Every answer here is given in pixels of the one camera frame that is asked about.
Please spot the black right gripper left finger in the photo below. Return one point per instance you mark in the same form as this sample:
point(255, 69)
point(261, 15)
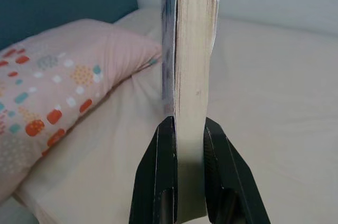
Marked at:
point(155, 181)

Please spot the pink patterned pillow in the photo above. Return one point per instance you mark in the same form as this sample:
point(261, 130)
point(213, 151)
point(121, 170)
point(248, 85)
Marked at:
point(66, 76)

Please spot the white blue paperback book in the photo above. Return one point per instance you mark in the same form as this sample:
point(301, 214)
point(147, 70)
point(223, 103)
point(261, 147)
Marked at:
point(192, 63)

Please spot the beige bed sheet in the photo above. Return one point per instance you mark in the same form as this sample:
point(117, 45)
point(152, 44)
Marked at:
point(277, 102)

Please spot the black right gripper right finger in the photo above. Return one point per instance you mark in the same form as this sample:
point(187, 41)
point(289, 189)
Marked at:
point(229, 181)

